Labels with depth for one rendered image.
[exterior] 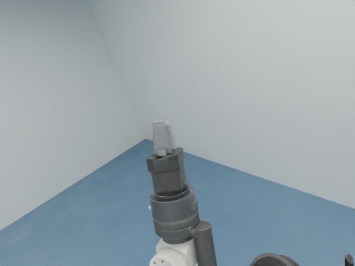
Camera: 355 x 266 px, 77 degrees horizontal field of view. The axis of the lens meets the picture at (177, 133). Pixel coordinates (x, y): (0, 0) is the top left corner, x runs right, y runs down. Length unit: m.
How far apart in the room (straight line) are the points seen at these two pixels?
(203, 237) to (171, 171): 0.13
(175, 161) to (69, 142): 3.72
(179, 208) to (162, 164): 0.09
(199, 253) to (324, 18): 1.60
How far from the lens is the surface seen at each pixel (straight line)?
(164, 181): 0.39
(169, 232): 0.43
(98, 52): 4.17
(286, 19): 1.88
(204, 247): 0.44
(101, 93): 4.12
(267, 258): 0.56
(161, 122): 0.39
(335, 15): 1.77
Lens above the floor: 1.76
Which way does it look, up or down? 24 degrees down
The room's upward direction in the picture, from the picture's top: 20 degrees counter-clockwise
